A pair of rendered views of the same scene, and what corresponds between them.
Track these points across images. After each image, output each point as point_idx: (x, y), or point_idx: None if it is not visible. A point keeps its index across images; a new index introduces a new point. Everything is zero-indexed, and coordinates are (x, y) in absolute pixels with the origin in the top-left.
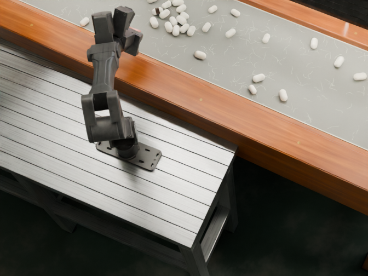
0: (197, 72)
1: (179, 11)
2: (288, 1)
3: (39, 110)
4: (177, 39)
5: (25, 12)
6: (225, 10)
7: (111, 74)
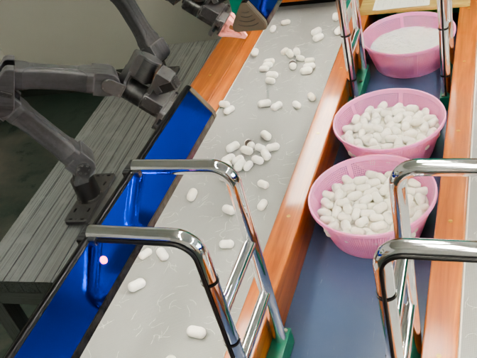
0: (171, 202)
1: (251, 158)
2: (288, 243)
3: (138, 129)
4: None
5: (224, 67)
6: (267, 197)
7: (58, 77)
